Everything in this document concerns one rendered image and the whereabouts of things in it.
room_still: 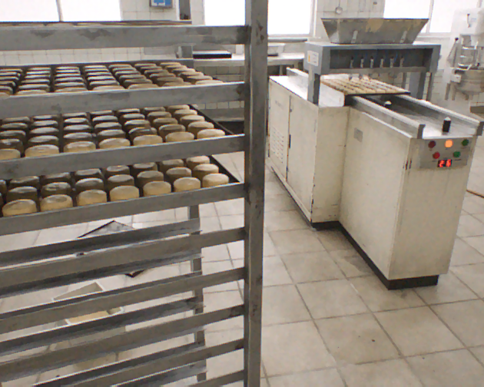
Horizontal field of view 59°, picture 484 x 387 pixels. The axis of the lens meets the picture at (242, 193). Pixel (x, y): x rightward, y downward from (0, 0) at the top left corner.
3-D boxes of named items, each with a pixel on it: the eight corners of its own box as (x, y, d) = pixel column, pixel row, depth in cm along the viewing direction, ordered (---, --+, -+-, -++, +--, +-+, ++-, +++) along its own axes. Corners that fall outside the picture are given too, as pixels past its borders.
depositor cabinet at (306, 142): (266, 169, 399) (269, 77, 366) (340, 165, 410) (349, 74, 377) (309, 234, 283) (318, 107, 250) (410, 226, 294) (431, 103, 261)
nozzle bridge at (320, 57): (301, 97, 280) (304, 41, 267) (404, 94, 291) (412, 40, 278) (318, 107, 250) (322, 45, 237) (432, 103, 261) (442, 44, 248)
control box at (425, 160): (415, 166, 197) (420, 137, 192) (462, 163, 201) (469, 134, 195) (419, 169, 194) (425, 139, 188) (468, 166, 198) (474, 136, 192)
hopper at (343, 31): (318, 41, 266) (319, 18, 261) (402, 41, 275) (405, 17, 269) (335, 44, 240) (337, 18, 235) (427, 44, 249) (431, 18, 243)
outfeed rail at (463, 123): (323, 75, 374) (324, 67, 371) (327, 75, 374) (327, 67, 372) (476, 136, 192) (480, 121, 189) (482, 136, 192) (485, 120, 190)
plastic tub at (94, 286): (55, 325, 201) (50, 298, 194) (101, 306, 214) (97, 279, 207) (80, 363, 180) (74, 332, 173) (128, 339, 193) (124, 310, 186)
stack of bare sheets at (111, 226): (180, 247, 268) (180, 243, 266) (132, 278, 237) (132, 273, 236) (114, 223, 298) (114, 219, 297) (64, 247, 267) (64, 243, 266)
